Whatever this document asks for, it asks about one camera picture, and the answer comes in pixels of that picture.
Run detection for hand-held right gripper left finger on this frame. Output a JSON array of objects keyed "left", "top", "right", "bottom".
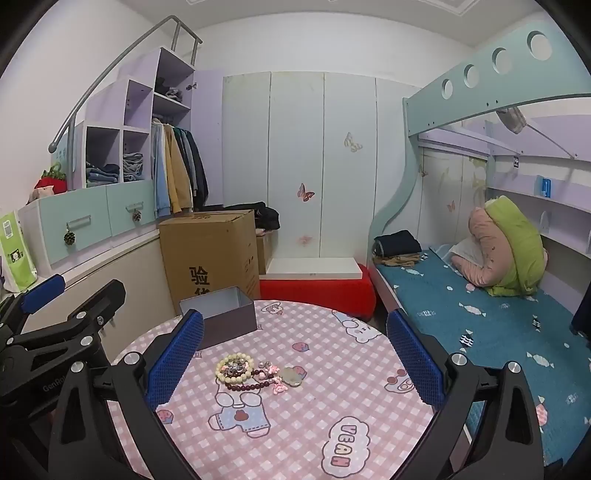
[{"left": 48, "top": 309, "right": 206, "bottom": 480}]

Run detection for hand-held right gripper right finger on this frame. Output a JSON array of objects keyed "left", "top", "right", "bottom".
[{"left": 385, "top": 309, "right": 546, "bottom": 480}]

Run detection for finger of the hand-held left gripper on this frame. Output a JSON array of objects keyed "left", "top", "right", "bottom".
[
  {"left": 0, "top": 279, "right": 127, "bottom": 370},
  {"left": 0, "top": 274, "right": 66, "bottom": 337}
]

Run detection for cream bead bracelet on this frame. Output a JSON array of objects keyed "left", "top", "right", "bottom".
[{"left": 215, "top": 353, "right": 254, "bottom": 384}]

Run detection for grey tin box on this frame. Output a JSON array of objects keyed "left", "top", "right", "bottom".
[{"left": 178, "top": 285, "right": 257, "bottom": 350}]

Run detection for dark red bead bracelet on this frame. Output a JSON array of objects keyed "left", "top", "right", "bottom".
[{"left": 238, "top": 368, "right": 278, "bottom": 393}]

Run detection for green paper bag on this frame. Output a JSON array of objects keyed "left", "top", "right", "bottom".
[{"left": 0, "top": 210, "right": 38, "bottom": 292}]

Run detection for cream low cabinet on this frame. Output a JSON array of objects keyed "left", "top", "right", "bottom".
[{"left": 41, "top": 226, "right": 168, "bottom": 365}]

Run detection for teal drawer cabinet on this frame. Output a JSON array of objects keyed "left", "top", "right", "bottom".
[{"left": 37, "top": 180, "right": 155, "bottom": 266}]

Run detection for blue printed bed sheet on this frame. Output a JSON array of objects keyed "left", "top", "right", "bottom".
[{"left": 374, "top": 249, "right": 591, "bottom": 467}]

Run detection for pink plush toy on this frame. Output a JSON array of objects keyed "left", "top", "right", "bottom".
[{"left": 28, "top": 178, "right": 68, "bottom": 204}]

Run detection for folded brown clothes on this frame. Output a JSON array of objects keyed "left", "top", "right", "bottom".
[{"left": 376, "top": 251, "right": 422, "bottom": 268}]

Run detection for large cardboard box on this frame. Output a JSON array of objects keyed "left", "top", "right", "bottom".
[{"left": 158, "top": 209, "right": 262, "bottom": 315}]

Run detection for strawberry plush toy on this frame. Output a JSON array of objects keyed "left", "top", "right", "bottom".
[{"left": 41, "top": 161, "right": 68, "bottom": 183}]

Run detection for white pillow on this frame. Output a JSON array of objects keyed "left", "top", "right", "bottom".
[{"left": 450, "top": 240, "right": 485, "bottom": 269}]

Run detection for red stool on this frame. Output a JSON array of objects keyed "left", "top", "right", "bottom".
[{"left": 259, "top": 264, "right": 376, "bottom": 320}]

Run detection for folded dark clothes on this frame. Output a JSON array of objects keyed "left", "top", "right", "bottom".
[{"left": 373, "top": 229, "right": 422, "bottom": 257}]

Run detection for folded dark jeans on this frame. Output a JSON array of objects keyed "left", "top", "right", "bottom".
[{"left": 85, "top": 161, "right": 122, "bottom": 188}]

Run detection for pink checkered tablecloth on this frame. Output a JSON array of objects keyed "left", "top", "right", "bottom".
[{"left": 108, "top": 300, "right": 437, "bottom": 480}]

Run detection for white board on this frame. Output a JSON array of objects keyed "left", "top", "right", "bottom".
[{"left": 266, "top": 257, "right": 363, "bottom": 280}]

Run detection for small cardboard box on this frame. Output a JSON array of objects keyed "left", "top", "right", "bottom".
[{"left": 256, "top": 233, "right": 274, "bottom": 275}]

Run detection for pink quilt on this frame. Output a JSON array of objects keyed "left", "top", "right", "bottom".
[{"left": 451, "top": 206, "right": 549, "bottom": 287}]

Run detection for folded light jeans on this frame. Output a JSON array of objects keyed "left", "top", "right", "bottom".
[{"left": 122, "top": 152, "right": 145, "bottom": 182}]

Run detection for light blue hanging shirt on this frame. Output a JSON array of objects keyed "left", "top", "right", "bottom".
[{"left": 151, "top": 122, "right": 171, "bottom": 217}]

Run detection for yellow hanging jacket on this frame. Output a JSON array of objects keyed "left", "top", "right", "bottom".
[{"left": 164, "top": 124, "right": 195, "bottom": 214}]

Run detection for green quilt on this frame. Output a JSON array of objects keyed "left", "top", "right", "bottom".
[{"left": 485, "top": 195, "right": 546, "bottom": 296}]

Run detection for dark hanging jackets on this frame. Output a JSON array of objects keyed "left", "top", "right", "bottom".
[{"left": 178, "top": 128, "right": 209, "bottom": 210}]

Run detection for black clothes pile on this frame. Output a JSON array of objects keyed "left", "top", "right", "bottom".
[{"left": 247, "top": 202, "right": 281, "bottom": 232}]

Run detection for dark cloth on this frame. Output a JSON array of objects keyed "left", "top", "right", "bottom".
[{"left": 570, "top": 284, "right": 591, "bottom": 336}]

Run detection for grey metal handrail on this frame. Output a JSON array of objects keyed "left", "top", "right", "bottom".
[{"left": 48, "top": 15, "right": 203, "bottom": 154}]

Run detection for purple stair shelf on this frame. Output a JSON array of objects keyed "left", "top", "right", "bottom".
[{"left": 67, "top": 46, "right": 225, "bottom": 217}]

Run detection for folded grey clothes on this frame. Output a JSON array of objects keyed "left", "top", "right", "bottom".
[{"left": 154, "top": 76, "right": 184, "bottom": 103}]

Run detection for white wardrobe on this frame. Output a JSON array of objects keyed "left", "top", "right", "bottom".
[{"left": 222, "top": 71, "right": 423, "bottom": 278}]

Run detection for grey hanging cloth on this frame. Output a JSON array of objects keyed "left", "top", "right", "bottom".
[{"left": 496, "top": 105, "right": 527, "bottom": 134}]

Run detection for teal bunk bed frame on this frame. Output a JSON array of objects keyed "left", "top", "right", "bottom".
[{"left": 369, "top": 18, "right": 591, "bottom": 266}]

